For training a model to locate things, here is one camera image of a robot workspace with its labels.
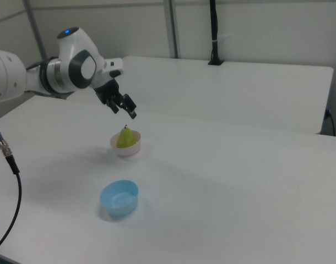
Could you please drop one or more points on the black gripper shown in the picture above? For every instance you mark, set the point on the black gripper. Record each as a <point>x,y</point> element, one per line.
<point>108,92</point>

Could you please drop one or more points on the green pear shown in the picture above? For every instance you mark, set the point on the green pear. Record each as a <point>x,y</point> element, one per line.
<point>125,138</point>

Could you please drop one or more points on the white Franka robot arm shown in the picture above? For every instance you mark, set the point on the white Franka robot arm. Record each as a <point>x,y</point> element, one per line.
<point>71,68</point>

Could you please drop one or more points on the pink plastic bowl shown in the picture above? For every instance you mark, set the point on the pink plastic bowl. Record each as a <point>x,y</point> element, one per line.
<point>128,151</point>

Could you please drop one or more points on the blue plastic bowl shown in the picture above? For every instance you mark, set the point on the blue plastic bowl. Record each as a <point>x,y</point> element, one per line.
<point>118,198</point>

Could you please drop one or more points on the white rectangular table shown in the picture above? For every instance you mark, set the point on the white rectangular table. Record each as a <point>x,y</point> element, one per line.
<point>226,88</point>

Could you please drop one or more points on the grey metal frame post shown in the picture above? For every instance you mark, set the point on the grey metal frame post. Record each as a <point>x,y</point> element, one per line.
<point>173,27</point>

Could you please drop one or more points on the slanted grey metal post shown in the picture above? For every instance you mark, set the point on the slanted grey metal post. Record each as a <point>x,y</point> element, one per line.
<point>35,27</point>

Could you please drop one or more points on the black clamped camera pole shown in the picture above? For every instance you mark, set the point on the black clamped camera pole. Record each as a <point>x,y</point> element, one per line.
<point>214,33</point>

